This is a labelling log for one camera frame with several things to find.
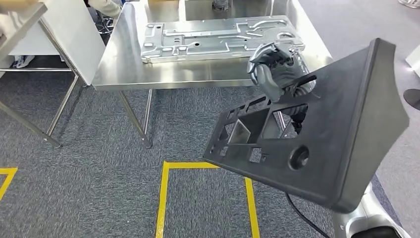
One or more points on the person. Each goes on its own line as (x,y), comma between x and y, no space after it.
(105,6)

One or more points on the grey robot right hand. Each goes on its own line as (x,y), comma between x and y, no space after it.
(267,78)

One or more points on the black round floor object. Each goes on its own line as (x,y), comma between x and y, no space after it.
(412,98)

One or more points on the black plastic plate bracket part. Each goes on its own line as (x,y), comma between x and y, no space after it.
(328,138)

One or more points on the stainless steel workbench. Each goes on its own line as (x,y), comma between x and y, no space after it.
(147,72)

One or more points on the stamped grey metal plate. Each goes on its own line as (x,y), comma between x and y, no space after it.
(203,42)

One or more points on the white floor object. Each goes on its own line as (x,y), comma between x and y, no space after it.
(414,60)

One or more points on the black office chair base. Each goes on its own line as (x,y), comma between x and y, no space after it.
(105,26)

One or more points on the round metal stanchion base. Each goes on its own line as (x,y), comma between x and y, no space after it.
(410,3)

